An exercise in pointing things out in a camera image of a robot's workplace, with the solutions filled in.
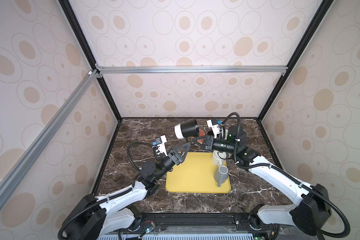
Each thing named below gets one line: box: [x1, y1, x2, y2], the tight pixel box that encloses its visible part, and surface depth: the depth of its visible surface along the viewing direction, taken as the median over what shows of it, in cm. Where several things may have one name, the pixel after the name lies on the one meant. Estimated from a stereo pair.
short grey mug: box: [213, 165, 229, 188], surface depth 83 cm
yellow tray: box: [165, 151, 231, 193], surface depth 87 cm
